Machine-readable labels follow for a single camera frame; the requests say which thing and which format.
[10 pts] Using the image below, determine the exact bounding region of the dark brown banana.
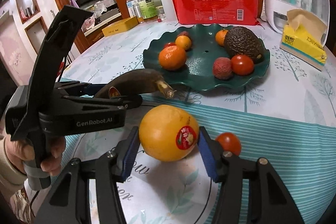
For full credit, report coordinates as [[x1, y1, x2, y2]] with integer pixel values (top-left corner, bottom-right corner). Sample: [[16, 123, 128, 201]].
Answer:
[[94, 69, 175, 99]]

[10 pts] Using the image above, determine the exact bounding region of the large yellow grapefruit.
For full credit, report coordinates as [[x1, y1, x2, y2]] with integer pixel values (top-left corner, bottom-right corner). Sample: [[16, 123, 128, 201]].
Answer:
[[139, 105, 199, 162]]

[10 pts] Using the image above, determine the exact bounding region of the large orange mandarin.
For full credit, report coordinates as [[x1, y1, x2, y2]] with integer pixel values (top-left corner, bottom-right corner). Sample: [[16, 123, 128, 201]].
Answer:
[[158, 46, 187, 71]]

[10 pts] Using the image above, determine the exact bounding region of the cherry tomato front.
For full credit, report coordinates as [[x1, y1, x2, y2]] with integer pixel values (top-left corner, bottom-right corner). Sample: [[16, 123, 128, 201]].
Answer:
[[163, 42, 175, 48]]

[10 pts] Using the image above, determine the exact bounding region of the cherry tomato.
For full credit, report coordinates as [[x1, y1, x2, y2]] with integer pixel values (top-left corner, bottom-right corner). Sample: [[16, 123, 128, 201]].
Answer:
[[163, 42, 175, 48], [215, 132, 242, 156], [231, 55, 255, 76]]

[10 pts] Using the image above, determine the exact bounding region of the small yellow-orange kumquat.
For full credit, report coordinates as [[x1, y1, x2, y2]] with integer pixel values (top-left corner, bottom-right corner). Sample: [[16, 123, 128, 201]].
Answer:
[[175, 35, 192, 51]]

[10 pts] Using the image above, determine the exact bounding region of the red lychee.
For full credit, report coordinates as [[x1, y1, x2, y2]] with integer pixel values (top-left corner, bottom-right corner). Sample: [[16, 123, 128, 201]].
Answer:
[[213, 57, 233, 80], [178, 31, 189, 37]]

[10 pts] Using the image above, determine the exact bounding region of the small mandarin with stem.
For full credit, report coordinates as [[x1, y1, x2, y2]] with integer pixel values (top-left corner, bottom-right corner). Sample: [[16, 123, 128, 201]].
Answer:
[[215, 29, 228, 47]]

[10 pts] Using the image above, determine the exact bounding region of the dark green avocado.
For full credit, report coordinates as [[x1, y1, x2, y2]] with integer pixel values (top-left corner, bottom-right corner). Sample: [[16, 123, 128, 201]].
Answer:
[[224, 26, 265, 64]]

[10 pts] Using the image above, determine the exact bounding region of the person's left hand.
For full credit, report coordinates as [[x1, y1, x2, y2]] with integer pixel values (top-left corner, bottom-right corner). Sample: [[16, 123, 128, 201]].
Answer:
[[5, 134, 66, 176]]

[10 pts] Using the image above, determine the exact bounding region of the cherry tomato beside grapefruit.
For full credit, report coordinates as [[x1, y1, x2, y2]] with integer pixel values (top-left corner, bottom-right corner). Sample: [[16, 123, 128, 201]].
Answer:
[[215, 132, 242, 156]]

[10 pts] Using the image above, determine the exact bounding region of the yellow flat box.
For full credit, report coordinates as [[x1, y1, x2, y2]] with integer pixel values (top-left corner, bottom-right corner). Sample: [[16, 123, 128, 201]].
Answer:
[[102, 16, 138, 37]]

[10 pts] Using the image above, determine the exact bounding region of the dark green scalloped plate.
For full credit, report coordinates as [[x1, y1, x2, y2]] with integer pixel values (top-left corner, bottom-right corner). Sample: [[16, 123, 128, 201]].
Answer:
[[143, 24, 270, 92]]

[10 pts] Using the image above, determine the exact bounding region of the round white printed placemat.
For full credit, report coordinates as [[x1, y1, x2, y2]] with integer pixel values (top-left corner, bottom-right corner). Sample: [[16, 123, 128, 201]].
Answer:
[[66, 130, 218, 223]]

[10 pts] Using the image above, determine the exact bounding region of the small metal can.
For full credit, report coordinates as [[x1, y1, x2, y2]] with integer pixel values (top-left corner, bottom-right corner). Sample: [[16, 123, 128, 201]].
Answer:
[[133, 3, 144, 24]]

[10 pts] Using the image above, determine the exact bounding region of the small glass jar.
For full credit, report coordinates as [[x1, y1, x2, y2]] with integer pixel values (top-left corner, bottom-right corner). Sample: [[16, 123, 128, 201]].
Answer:
[[156, 6, 166, 21]]

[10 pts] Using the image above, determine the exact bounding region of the green label glass bottle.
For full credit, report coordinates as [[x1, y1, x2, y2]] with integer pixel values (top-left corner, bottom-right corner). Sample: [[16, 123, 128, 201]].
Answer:
[[137, 0, 158, 22]]

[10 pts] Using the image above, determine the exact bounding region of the white plastic bottle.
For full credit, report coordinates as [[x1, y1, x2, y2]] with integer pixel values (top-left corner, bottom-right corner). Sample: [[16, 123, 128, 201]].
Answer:
[[154, 0, 178, 21]]

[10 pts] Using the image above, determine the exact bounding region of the white carton box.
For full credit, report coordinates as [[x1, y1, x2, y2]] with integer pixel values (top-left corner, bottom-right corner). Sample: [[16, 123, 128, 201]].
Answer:
[[126, 0, 138, 18]]

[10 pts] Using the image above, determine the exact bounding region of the yellow tissue pack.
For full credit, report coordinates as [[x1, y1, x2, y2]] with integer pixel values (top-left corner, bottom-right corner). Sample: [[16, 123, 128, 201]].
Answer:
[[280, 9, 327, 71]]

